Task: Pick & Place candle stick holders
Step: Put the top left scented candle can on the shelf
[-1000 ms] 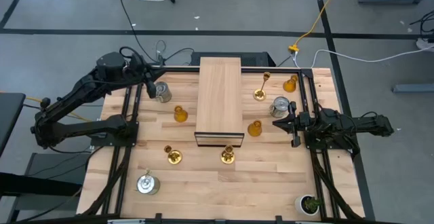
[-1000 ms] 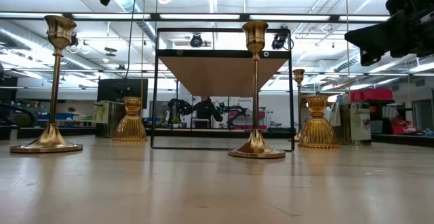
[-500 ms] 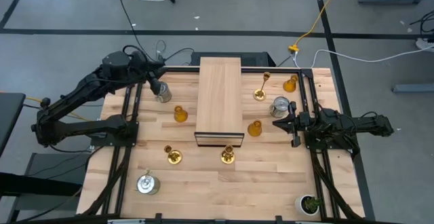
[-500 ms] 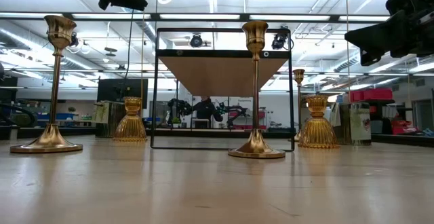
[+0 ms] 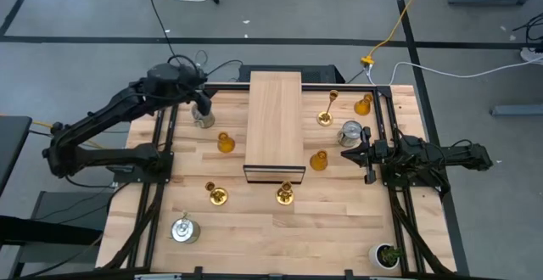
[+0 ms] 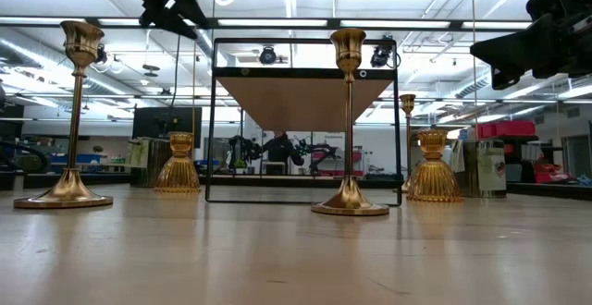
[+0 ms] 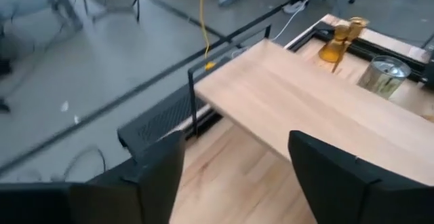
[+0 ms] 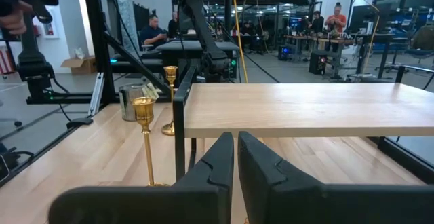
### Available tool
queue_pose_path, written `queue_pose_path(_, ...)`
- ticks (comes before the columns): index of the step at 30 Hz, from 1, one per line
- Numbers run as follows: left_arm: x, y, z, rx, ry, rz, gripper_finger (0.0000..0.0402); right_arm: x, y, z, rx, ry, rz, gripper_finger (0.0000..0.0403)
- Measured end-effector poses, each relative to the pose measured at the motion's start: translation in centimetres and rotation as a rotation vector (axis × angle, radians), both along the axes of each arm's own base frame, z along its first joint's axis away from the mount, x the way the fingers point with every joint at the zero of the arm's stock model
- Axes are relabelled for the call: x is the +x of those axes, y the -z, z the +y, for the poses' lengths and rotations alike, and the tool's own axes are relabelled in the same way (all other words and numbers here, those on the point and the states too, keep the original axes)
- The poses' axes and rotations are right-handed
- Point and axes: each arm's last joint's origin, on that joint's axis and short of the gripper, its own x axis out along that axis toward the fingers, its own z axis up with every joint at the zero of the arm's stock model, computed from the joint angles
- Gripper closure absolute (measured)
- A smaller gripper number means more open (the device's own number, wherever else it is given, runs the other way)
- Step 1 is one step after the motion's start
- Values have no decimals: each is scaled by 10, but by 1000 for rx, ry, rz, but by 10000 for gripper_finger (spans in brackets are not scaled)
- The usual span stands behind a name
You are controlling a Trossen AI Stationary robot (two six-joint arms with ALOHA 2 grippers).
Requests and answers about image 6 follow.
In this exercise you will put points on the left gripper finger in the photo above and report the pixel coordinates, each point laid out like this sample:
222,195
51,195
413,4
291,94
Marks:
190,11
166,22

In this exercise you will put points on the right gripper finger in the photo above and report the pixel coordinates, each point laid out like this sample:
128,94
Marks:
506,60
513,41

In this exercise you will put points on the tall brass candlestick holder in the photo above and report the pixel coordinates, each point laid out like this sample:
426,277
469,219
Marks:
407,104
69,189
349,198

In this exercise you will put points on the amber ribbed glass candle holder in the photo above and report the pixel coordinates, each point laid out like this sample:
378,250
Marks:
179,175
434,180

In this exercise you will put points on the background black robot arm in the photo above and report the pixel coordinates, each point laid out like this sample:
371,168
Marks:
319,152
245,150

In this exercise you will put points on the red storage bins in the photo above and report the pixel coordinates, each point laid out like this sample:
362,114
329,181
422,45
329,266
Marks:
506,129

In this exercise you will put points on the black monitor screen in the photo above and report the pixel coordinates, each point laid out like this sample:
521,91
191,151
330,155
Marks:
157,122

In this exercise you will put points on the small background potted plant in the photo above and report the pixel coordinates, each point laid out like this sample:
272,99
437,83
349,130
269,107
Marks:
239,165

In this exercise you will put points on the person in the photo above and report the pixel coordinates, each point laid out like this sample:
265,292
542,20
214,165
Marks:
279,152

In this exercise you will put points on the wooden shelf riser black frame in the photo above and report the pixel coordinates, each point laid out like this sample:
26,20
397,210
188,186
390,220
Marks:
300,101

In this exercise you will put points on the black overhead rig frame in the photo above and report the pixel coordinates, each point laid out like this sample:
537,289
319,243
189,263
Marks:
333,23

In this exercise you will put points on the black table rail frame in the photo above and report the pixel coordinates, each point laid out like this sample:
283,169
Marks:
287,182

